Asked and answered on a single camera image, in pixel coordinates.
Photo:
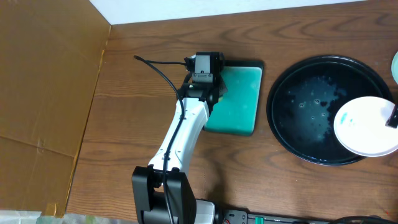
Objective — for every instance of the white plate with green stain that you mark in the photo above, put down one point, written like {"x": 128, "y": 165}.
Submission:
{"x": 360, "y": 126}

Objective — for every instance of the mint green plate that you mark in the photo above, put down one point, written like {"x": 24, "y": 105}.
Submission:
{"x": 394, "y": 67}

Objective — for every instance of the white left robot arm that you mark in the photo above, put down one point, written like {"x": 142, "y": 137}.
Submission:
{"x": 162, "y": 193}

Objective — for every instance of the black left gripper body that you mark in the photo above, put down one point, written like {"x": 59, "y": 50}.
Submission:
{"x": 222, "y": 88}

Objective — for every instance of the round black tray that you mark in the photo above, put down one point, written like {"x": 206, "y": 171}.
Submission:
{"x": 305, "y": 99}

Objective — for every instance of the brown cardboard panel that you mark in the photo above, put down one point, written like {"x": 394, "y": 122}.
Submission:
{"x": 51, "y": 55}

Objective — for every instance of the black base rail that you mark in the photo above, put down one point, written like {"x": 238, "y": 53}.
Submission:
{"x": 242, "y": 217}

